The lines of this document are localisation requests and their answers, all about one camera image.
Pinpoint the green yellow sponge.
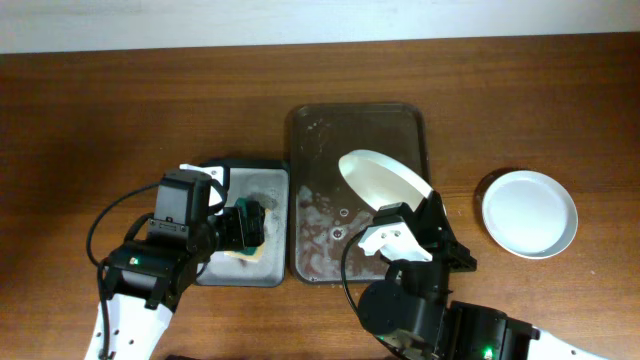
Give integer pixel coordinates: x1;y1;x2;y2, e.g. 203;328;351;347
224;198;271;262

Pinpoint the cream white plate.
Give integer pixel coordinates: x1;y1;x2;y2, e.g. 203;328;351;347
338;149;433;210

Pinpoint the pale blue plate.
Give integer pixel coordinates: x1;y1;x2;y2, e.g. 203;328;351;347
481;170;579;260

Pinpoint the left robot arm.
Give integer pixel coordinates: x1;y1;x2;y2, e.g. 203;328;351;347
86;164;265;359

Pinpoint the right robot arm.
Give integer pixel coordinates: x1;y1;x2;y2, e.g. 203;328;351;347
351;192;593;360

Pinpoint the black soapy water tray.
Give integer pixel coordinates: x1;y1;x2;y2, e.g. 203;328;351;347
197;159;289;287

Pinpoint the brown serving tray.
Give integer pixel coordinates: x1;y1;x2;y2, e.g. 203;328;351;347
290;103;430;285

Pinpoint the right black cable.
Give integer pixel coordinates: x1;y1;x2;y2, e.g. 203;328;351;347
340;232;381;341

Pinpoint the black cable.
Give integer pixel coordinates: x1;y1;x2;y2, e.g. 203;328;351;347
340;232;381;341
85;182;161;360

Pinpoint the left black cable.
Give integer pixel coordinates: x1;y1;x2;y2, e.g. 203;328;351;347
85;182;161;360

